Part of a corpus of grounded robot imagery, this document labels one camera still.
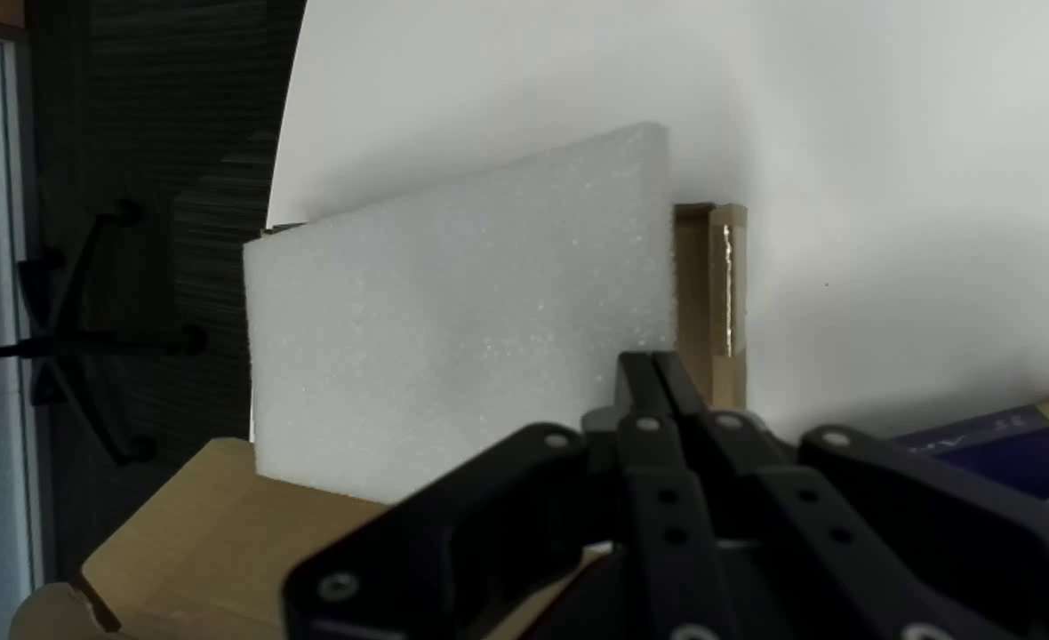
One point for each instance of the brown cardboard box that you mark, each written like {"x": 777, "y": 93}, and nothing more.
{"x": 191, "y": 535}

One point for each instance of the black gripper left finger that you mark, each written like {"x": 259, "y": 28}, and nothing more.
{"x": 490, "y": 535}

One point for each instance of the blue cardboard box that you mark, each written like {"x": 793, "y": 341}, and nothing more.
{"x": 1009, "y": 446}

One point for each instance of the black star-shaped stand base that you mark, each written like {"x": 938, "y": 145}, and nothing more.
{"x": 82, "y": 341}

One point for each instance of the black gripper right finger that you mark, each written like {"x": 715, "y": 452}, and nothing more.
{"x": 880, "y": 535}

